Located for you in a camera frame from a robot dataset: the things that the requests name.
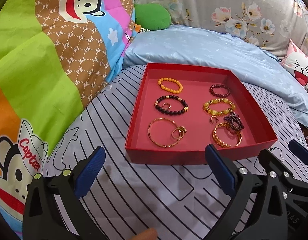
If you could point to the grey line-pattern bed sheet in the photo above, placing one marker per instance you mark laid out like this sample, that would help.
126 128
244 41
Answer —
180 201

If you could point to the red jewelry tray box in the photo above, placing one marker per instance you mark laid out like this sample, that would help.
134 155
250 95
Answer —
186 88

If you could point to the colourful cartoon monkey quilt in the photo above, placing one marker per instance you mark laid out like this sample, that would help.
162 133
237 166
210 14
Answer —
55 57

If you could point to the left hand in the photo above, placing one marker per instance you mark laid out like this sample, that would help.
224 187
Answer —
149 234

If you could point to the green plush cushion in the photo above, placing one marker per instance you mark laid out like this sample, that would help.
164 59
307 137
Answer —
152 16

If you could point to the grey floral pillow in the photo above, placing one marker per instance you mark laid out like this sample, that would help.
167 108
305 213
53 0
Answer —
268 24

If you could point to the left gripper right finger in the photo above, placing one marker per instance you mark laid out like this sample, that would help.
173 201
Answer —
238 185

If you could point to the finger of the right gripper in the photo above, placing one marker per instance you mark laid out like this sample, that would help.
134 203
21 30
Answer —
300 151

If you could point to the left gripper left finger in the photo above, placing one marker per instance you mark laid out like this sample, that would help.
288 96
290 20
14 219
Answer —
71 185

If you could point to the pink laughing cat pillow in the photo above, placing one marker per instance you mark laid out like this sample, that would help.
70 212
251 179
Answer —
296 63

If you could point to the light blue blanket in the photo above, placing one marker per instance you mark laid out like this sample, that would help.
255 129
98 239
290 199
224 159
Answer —
200 47

